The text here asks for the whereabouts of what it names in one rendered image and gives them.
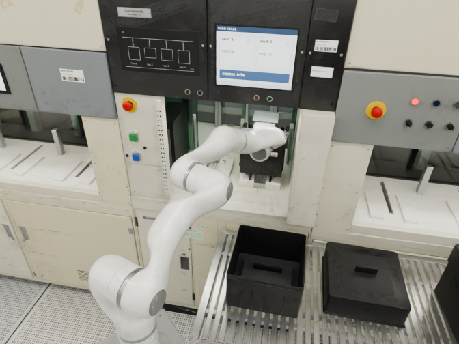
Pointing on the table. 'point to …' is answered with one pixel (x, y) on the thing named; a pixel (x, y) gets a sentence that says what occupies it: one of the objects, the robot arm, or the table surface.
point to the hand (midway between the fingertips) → (265, 121)
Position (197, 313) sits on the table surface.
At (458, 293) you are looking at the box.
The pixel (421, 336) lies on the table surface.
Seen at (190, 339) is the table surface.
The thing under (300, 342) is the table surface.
